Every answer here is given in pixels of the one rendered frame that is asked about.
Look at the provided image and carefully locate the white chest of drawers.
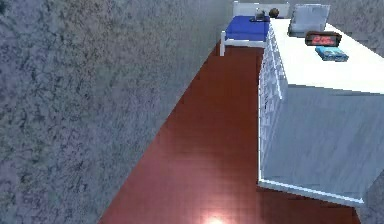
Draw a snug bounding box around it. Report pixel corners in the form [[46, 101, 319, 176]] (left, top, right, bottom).
[[257, 17, 384, 206]]

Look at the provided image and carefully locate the white bed with blue cover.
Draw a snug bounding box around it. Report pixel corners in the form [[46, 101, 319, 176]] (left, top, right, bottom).
[[219, 0, 291, 57]]

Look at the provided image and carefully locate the blue book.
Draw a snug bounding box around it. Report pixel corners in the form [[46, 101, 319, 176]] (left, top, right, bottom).
[[314, 45, 350, 63]]

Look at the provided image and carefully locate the black alarm clock red display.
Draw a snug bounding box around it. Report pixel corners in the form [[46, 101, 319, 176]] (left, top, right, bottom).
[[304, 30, 343, 47]]

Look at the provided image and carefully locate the grey open laptop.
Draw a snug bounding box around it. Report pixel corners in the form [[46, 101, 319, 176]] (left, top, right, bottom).
[[287, 3, 332, 38]]

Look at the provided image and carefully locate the grey pillow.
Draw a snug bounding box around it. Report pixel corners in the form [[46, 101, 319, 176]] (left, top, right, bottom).
[[254, 7, 267, 22]]

